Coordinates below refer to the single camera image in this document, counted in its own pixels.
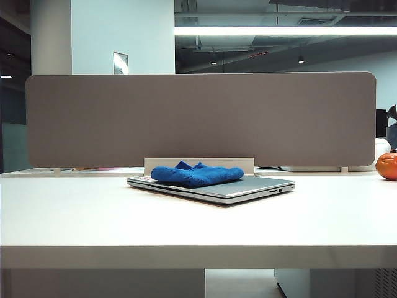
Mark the white desk leg panel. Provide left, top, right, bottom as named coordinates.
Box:
left=0, top=268, right=205, bottom=298

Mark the long white ceiling light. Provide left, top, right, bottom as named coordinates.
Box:
left=173, top=26, right=397, bottom=36

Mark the blue microfibre rag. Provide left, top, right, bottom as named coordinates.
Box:
left=150, top=160, right=244, bottom=189

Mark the white cabinet with vent grille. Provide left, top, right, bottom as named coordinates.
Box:
left=274, top=268, right=397, bottom=298

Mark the ceiling air vent grille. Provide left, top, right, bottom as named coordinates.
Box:
left=297, top=17, right=337, bottom=26

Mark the silver closed laptop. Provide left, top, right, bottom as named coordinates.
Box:
left=126, top=173, right=296, bottom=205

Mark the grey fabric desk divider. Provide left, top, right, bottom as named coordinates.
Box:
left=25, top=71, right=378, bottom=168

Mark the white rounded object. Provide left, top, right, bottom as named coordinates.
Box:
left=375, top=138, right=397, bottom=155

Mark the orange round fruit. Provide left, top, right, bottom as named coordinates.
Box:
left=375, top=149, right=397, bottom=181

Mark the black monitor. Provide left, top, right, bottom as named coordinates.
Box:
left=375, top=109, right=388, bottom=138

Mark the seated person in grey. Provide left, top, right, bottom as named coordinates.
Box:
left=385, top=104, right=397, bottom=139

